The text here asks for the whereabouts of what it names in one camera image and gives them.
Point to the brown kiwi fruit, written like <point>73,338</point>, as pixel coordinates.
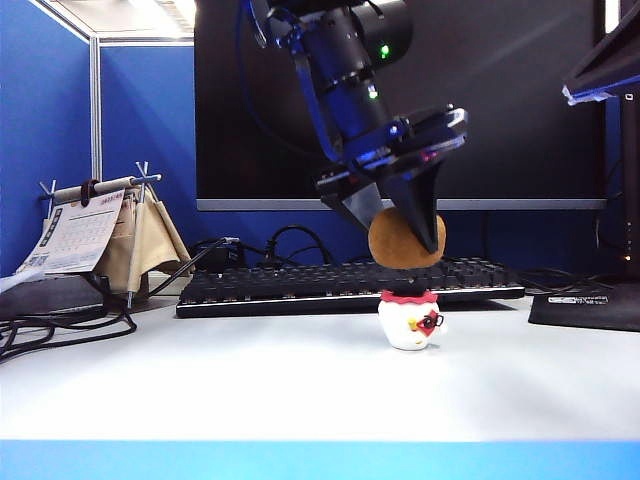
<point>395,245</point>

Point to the black AOC computer monitor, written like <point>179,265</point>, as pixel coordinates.
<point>515,100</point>

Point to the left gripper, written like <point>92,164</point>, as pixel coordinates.
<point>410,145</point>

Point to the desk calendar on stand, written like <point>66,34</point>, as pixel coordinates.
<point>136,250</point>

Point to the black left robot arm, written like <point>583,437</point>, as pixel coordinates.
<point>345,75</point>

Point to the black flat pad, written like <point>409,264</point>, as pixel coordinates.
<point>55,297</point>

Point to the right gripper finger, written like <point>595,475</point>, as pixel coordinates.
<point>610,70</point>

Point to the aluminium partition post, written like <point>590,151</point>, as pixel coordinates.
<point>96,110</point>

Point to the black power adapter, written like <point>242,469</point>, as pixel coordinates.
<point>217,257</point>

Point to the white flat-headed doll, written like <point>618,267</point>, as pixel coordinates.
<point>405,327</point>

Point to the black mechanical keyboard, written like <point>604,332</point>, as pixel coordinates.
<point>280,292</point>

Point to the black HSD monitor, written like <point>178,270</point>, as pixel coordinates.
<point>631,175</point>

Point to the black monitor base plate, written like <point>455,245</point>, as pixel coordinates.
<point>590,312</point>

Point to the beige fabric desk organizer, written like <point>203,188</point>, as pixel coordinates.
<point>155,240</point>

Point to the paper desk calendar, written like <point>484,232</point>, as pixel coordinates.
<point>80,235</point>

